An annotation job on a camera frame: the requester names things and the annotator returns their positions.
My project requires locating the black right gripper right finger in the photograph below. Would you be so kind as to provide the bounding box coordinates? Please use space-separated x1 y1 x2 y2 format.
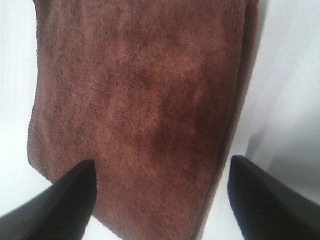
227 155 320 240

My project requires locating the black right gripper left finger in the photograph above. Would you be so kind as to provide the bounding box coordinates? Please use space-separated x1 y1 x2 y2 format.
0 160 98 240

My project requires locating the brown towel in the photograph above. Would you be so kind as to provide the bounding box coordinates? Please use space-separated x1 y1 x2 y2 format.
27 0 259 240

